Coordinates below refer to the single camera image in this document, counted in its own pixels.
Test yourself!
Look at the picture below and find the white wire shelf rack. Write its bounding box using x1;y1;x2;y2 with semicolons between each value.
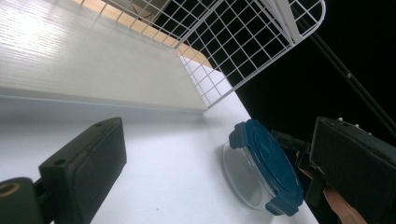
0;0;327;114

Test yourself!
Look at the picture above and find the round container with dark blue lid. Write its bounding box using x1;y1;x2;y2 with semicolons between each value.
221;119;305;217

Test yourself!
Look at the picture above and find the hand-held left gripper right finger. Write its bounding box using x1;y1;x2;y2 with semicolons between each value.
309;116;396;224

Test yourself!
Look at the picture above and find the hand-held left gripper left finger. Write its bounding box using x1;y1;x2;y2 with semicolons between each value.
38;117;128;224

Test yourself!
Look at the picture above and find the black metal stand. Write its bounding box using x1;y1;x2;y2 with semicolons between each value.
298;18;396;138

